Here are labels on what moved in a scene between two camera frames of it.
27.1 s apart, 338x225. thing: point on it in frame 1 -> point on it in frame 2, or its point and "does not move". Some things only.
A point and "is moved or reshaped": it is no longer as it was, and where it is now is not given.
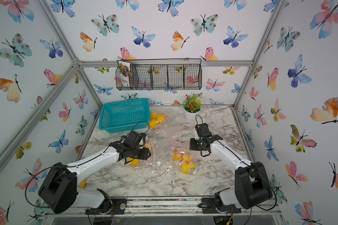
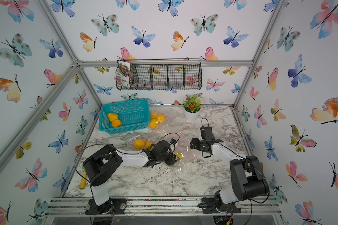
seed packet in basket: [124, 69] does not move
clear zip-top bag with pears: [169, 152] is moved or reshaped
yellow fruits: [185, 168] -> [178, 155]
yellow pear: [178, 154] -> [116, 123]
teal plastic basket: [125, 116] does not move
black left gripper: [145, 154] -> [172, 161]
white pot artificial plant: [192, 107] does not move
